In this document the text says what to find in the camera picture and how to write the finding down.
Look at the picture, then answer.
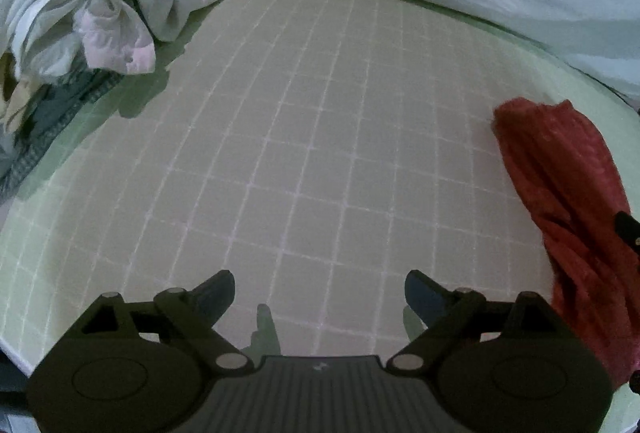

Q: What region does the grey checked garment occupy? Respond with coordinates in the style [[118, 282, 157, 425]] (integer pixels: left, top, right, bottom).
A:
[[1, 60, 124, 204]]

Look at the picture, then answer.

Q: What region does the red striped knit garment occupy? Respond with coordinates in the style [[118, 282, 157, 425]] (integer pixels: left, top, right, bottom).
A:
[[492, 97, 639, 387]]

